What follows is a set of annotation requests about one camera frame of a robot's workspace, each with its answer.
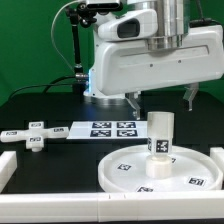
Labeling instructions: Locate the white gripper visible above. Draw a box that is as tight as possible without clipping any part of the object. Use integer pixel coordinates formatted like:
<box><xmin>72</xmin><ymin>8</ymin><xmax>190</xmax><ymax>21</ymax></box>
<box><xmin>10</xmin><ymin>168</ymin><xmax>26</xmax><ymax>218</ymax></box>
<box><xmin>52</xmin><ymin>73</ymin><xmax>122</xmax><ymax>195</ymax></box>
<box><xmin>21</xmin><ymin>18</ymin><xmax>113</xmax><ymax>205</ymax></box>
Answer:
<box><xmin>95</xmin><ymin>25</ymin><xmax>224</xmax><ymax>120</ymax></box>

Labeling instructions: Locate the white round table top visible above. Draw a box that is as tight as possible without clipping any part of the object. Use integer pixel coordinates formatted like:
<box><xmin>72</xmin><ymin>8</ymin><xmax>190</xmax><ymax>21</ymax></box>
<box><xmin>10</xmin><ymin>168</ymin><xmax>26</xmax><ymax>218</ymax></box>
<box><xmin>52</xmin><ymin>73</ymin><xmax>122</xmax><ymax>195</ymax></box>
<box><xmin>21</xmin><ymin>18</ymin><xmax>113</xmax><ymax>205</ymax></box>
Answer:
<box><xmin>98</xmin><ymin>145</ymin><xmax>223</xmax><ymax>193</ymax></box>

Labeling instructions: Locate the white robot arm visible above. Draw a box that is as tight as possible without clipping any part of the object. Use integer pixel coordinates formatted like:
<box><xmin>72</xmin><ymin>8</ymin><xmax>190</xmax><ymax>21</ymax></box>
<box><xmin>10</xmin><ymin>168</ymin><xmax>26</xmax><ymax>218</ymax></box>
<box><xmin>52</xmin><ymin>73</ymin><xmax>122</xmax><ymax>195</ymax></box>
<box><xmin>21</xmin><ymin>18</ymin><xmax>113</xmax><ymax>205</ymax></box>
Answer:
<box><xmin>86</xmin><ymin>0</ymin><xmax>224</xmax><ymax>117</ymax></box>

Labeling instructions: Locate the white right barrier block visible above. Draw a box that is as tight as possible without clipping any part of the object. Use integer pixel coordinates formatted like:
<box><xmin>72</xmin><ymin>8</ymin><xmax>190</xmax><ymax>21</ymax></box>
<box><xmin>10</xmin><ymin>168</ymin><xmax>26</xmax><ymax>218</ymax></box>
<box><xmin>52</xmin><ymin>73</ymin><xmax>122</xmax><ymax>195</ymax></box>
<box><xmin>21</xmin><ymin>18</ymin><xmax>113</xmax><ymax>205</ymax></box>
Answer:
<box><xmin>210</xmin><ymin>147</ymin><xmax>224</xmax><ymax>173</ymax></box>

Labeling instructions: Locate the white barrier block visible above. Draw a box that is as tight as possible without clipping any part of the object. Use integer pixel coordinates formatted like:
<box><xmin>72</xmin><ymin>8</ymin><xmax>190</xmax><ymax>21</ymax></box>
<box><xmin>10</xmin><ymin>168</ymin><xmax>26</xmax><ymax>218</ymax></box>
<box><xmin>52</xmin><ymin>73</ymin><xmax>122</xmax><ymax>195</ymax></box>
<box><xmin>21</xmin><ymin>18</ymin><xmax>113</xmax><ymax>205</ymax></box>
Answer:
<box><xmin>0</xmin><ymin>151</ymin><xmax>17</xmax><ymax>193</ymax></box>
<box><xmin>210</xmin><ymin>147</ymin><xmax>224</xmax><ymax>173</ymax></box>

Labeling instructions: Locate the white marker sheet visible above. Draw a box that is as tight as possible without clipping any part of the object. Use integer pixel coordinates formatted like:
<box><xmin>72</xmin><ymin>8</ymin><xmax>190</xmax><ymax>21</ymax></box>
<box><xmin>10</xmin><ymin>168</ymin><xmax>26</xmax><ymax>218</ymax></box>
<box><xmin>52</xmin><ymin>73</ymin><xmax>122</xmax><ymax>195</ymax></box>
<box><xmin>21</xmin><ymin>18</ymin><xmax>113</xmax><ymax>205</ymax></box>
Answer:
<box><xmin>68</xmin><ymin>121</ymin><xmax>147</xmax><ymax>140</ymax></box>

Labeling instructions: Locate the white cross-shaped table base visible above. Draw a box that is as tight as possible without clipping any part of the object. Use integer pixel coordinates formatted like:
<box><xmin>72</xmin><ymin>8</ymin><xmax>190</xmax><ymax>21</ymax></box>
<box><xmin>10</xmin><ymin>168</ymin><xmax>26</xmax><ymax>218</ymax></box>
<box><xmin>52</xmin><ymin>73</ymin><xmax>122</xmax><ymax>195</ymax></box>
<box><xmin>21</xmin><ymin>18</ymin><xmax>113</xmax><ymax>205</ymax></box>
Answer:
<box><xmin>0</xmin><ymin>121</ymin><xmax>69</xmax><ymax>152</ymax></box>

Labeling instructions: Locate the white left barrier block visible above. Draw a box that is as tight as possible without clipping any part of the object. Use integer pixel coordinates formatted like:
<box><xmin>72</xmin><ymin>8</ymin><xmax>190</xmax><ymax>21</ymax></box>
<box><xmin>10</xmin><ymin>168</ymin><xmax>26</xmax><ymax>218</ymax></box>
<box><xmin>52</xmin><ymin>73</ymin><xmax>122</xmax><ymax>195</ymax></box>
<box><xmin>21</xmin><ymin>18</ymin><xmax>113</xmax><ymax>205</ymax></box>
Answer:
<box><xmin>0</xmin><ymin>151</ymin><xmax>17</xmax><ymax>193</ymax></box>

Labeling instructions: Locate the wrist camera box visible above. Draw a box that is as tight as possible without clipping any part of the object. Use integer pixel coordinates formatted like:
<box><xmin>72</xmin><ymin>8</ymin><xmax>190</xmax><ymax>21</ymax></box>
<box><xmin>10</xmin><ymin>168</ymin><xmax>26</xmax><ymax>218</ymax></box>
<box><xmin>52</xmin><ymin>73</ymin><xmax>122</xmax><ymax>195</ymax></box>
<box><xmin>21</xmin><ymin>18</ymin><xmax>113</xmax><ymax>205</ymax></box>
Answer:
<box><xmin>98</xmin><ymin>9</ymin><xmax>158</xmax><ymax>41</ymax></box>

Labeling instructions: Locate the black cable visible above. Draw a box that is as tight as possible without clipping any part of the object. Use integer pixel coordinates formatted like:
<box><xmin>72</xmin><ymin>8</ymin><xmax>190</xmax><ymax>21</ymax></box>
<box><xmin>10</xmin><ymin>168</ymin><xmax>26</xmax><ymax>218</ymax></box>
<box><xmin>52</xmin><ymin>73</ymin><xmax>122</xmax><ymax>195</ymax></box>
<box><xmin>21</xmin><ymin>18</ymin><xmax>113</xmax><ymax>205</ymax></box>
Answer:
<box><xmin>7</xmin><ymin>75</ymin><xmax>78</xmax><ymax>99</ymax></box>

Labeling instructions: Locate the black camera stand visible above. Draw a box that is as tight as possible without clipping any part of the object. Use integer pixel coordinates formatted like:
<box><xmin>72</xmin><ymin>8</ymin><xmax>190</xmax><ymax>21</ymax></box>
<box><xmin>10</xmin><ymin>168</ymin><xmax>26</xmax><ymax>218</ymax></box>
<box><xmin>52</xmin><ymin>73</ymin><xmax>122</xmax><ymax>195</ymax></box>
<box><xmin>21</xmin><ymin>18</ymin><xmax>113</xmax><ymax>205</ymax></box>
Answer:
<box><xmin>66</xmin><ymin>2</ymin><xmax>96</xmax><ymax>91</ymax></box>

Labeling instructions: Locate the white front barrier rail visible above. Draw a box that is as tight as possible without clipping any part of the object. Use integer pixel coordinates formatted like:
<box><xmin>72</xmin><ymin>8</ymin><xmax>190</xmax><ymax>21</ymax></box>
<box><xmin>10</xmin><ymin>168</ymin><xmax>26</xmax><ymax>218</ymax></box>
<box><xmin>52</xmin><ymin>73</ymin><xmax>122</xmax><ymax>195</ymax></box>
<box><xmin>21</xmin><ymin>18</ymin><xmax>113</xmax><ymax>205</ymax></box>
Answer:
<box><xmin>0</xmin><ymin>190</ymin><xmax>224</xmax><ymax>223</ymax></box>

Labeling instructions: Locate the grey cable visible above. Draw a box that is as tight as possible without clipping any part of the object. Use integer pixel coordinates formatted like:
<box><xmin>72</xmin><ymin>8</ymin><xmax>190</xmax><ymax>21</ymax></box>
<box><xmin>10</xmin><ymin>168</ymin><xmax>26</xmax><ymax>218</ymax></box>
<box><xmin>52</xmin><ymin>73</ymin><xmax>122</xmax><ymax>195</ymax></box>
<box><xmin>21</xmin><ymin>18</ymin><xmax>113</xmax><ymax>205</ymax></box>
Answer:
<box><xmin>50</xmin><ymin>0</ymin><xmax>83</xmax><ymax>75</ymax></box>

